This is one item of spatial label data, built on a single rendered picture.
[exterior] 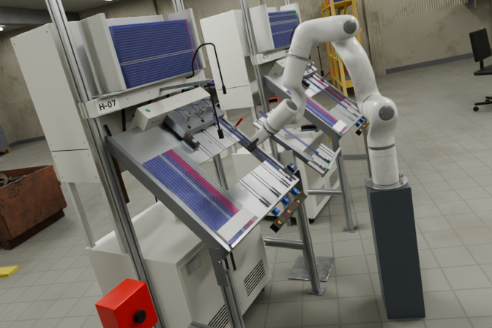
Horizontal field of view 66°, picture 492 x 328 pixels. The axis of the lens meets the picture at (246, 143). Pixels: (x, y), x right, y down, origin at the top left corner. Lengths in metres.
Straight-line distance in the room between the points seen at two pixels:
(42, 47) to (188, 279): 1.21
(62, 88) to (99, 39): 0.28
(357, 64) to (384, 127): 0.29
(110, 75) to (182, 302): 1.06
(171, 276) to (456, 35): 9.75
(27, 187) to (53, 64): 2.88
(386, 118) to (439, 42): 9.01
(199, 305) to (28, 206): 3.02
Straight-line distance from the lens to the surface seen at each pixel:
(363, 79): 1.73
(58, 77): 1.86
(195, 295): 1.90
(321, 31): 1.66
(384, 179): 1.85
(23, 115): 13.67
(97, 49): 1.78
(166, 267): 1.82
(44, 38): 1.87
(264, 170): 1.96
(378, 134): 1.77
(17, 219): 4.55
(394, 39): 10.41
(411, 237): 1.97
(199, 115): 1.95
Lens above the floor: 1.46
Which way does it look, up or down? 14 degrees down
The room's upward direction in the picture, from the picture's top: 13 degrees counter-clockwise
